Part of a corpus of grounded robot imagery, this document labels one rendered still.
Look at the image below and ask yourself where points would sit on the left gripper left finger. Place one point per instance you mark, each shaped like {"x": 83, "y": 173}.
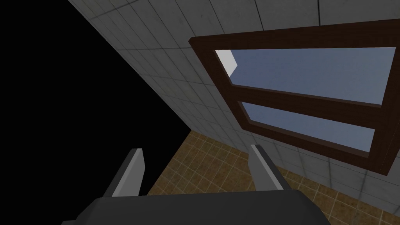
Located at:
{"x": 129, "y": 175}

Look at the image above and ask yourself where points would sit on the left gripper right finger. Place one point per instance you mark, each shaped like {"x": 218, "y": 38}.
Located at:
{"x": 265, "y": 175}

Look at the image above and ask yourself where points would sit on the dark brown framed window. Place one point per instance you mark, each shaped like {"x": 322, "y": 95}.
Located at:
{"x": 312, "y": 109}

